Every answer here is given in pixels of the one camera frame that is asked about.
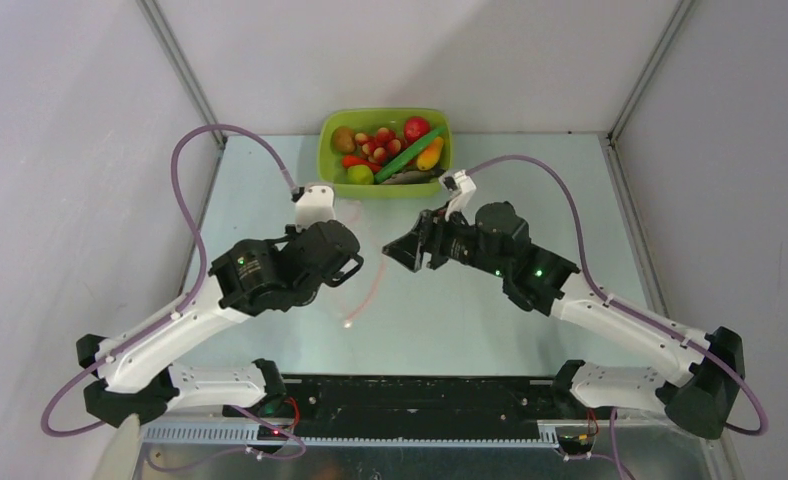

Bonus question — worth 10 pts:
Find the clear zip top bag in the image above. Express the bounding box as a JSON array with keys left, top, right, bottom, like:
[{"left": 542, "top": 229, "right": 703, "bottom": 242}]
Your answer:
[{"left": 330, "top": 200, "right": 388, "bottom": 329}]

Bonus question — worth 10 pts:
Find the green pear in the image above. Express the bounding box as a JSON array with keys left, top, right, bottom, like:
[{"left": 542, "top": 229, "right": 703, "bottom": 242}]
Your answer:
[{"left": 346, "top": 164, "right": 375, "bottom": 185}]

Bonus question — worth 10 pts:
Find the green plastic bin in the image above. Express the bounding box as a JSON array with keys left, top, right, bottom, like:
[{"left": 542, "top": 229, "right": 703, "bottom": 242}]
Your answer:
[{"left": 317, "top": 107, "right": 453, "bottom": 199}]

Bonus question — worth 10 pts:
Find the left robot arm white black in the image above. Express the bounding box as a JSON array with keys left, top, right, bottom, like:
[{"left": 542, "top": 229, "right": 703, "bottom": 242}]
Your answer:
[{"left": 77, "top": 220, "right": 363, "bottom": 427}]

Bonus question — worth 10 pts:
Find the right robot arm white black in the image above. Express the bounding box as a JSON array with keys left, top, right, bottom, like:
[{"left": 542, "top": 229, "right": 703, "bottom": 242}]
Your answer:
[{"left": 382, "top": 202, "right": 744, "bottom": 440}]

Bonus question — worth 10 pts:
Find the grey toy fish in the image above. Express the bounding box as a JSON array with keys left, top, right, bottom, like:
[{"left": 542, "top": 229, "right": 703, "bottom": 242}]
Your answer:
[{"left": 382, "top": 168, "right": 446, "bottom": 185}]

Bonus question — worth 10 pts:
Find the yellow orange mango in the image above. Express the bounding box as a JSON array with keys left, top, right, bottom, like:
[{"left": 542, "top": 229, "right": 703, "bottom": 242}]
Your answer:
[{"left": 414, "top": 136, "right": 444, "bottom": 171}]

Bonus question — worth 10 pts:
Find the green cucumber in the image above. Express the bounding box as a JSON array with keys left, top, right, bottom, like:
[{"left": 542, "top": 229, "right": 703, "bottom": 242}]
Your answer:
[{"left": 374, "top": 126, "right": 447, "bottom": 184}]

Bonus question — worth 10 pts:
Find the red chili pepper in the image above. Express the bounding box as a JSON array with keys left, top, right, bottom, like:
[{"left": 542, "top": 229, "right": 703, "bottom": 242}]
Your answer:
[{"left": 341, "top": 155, "right": 383, "bottom": 174}]

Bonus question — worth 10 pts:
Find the red apple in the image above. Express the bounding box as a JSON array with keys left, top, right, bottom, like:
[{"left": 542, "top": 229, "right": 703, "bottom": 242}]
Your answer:
[{"left": 402, "top": 116, "right": 432, "bottom": 145}]

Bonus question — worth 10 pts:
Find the brown kiwi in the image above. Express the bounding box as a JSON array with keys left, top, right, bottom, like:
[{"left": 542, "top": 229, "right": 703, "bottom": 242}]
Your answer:
[{"left": 330, "top": 126, "right": 357, "bottom": 155}]

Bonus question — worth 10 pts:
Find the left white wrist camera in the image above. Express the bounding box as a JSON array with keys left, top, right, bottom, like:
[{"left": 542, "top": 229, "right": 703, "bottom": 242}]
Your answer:
[{"left": 292, "top": 183, "right": 336, "bottom": 231}]

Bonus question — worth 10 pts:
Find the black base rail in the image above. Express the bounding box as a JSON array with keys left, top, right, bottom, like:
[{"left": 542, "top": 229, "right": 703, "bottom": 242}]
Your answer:
[{"left": 222, "top": 374, "right": 617, "bottom": 441}]

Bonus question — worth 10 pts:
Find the right aluminium corner post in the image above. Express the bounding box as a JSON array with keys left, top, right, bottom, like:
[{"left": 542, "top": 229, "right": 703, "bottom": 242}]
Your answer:
[{"left": 607, "top": 0, "right": 698, "bottom": 146}]

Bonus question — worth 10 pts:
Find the aluminium corner post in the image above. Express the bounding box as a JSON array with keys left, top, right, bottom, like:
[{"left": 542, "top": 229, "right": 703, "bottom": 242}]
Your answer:
[
  {"left": 607, "top": 0, "right": 698, "bottom": 146},
  {"left": 136, "top": 0, "right": 218, "bottom": 124}
]

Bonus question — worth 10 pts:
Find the left aluminium corner post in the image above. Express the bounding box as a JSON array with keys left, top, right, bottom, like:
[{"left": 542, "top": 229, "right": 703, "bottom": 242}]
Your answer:
[{"left": 136, "top": 0, "right": 218, "bottom": 124}]

